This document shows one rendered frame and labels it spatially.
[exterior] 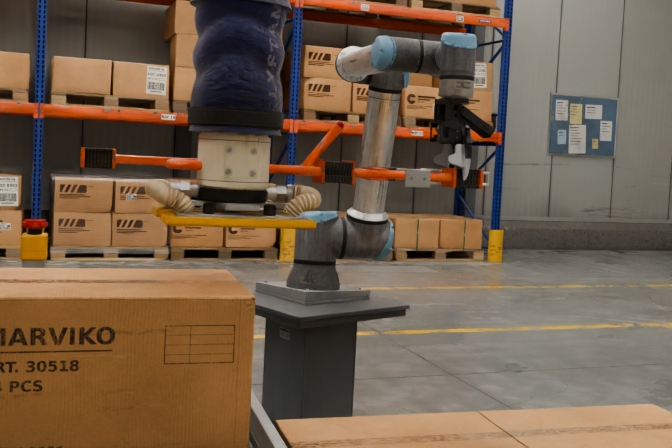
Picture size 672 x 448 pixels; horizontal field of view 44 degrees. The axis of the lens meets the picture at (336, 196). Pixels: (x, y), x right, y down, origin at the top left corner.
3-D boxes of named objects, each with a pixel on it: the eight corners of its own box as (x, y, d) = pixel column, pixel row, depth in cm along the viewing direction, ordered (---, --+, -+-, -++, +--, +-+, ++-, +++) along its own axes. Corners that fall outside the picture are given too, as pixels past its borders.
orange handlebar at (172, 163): (118, 169, 186) (119, 153, 186) (111, 165, 215) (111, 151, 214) (486, 186, 215) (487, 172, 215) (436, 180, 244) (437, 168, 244)
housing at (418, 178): (405, 187, 208) (406, 169, 208) (394, 185, 214) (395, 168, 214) (430, 188, 210) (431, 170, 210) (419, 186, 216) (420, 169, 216)
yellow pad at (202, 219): (165, 225, 179) (166, 202, 179) (160, 221, 188) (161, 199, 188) (316, 229, 190) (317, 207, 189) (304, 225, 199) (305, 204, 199)
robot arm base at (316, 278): (276, 284, 296) (278, 256, 296) (320, 284, 307) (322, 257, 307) (304, 291, 281) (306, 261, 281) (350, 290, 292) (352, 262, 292)
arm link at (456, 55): (469, 36, 220) (483, 31, 210) (466, 83, 221) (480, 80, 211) (435, 33, 218) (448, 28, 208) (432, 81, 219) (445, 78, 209)
